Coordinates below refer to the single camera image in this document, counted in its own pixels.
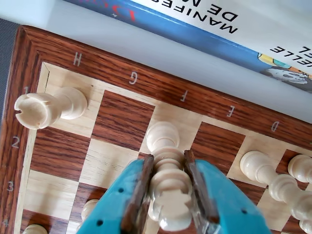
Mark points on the gray mesh mat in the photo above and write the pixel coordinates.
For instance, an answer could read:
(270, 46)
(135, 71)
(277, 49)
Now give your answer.
(6, 61)

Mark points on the blue and white book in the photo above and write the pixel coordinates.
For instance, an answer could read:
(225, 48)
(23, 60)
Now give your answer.
(195, 14)

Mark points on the light wooden queen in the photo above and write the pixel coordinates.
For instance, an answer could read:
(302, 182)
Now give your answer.
(256, 168)

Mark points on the light wooden rook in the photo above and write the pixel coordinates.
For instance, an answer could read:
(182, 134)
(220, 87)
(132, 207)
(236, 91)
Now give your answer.
(63, 104)

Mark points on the light wooden king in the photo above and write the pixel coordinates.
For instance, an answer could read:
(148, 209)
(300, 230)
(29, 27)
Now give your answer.
(168, 180)

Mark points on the light wooden bishop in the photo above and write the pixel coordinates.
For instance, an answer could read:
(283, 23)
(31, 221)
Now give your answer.
(301, 168)

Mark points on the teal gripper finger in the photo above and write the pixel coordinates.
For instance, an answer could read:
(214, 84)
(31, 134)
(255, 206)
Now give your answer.
(114, 200)
(226, 200)

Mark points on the wooden folding chessboard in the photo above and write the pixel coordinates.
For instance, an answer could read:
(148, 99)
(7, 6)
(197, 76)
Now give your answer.
(117, 117)

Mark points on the light wooden pawn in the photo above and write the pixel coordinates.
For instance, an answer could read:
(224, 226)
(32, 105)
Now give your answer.
(35, 230)
(90, 209)

